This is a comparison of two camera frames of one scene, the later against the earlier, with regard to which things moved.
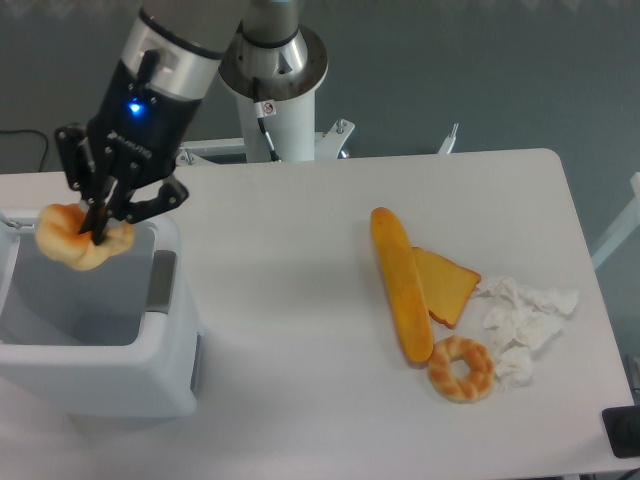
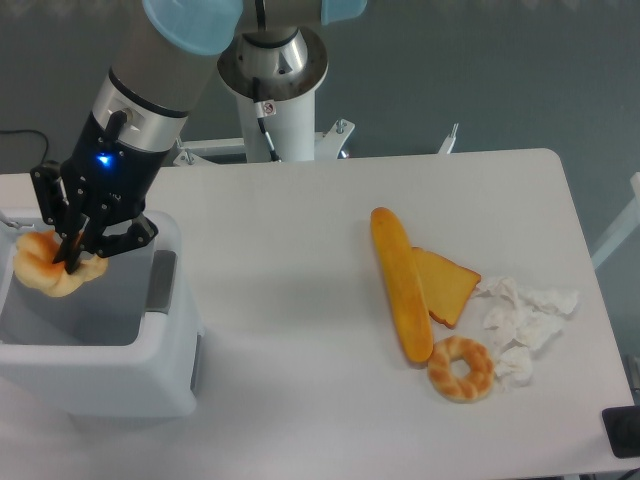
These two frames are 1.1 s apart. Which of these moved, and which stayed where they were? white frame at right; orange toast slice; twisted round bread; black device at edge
Moved: twisted round bread
Stayed: black device at edge; white frame at right; orange toast slice
